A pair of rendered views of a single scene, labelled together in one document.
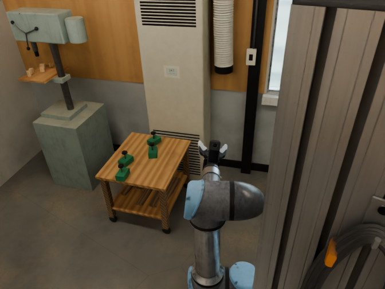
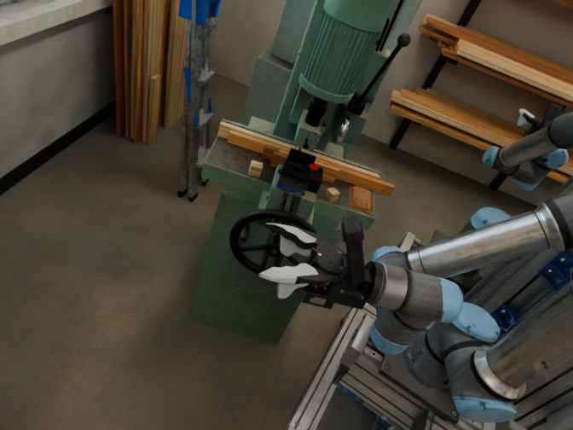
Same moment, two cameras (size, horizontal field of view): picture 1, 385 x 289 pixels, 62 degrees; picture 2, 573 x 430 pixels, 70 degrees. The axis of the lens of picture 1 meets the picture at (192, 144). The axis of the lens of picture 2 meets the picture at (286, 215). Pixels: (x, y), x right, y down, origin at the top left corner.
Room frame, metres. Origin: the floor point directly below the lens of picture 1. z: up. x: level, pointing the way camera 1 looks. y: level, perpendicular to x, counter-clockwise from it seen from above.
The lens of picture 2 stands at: (1.37, 0.35, 1.71)
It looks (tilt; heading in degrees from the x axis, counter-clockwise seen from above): 40 degrees down; 254
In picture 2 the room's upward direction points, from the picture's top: 23 degrees clockwise
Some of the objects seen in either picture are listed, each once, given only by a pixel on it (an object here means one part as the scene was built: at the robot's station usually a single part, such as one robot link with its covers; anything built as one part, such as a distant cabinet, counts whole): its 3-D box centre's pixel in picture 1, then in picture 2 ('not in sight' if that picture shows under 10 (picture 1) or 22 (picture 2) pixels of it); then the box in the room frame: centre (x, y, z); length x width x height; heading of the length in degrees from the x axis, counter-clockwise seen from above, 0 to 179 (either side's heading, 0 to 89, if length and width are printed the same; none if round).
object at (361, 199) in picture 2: not in sight; (362, 196); (0.83, -0.72, 0.91); 0.12 x 0.09 x 0.03; 81
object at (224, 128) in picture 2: not in sight; (299, 155); (1.06, -0.86, 0.92); 0.60 x 0.02 x 0.05; 171
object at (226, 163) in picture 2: not in sight; (291, 188); (1.07, -0.74, 0.87); 0.61 x 0.30 x 0.06; 171
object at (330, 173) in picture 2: not in sight; (306, 166); (1.03, -0.80, 0.93); 0.22 x 0.01 x 0.06; 171
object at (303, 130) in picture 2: not in sight; (308, 130); (1.06, -0.86, 1.03); 0.14 x 0.07 x 0.09; 81
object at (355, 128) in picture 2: not in sight; (350, 124); (0.88, -1.00, 1.02); 0.09 x 0.07 x 0.12; 171
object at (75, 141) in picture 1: (70, 104); not in sight; (2.59, 1.08, 0.79); 0.62 x 0.48 x 1.58; 72
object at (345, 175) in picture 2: not in sight; (312, 164); (1.01, -0.83, 0.92); 0.62 x 0.02 x 0.04; 171
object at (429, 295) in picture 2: (210, 188); (425, 297); (0.96, -0.07, 1.21); 0.11 x 0.08 x 0.09; 175
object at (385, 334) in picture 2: not in sight; (396, 318); (0.96, -0.08, 1.12); 0.11 x 0.08 x 0.11; 85
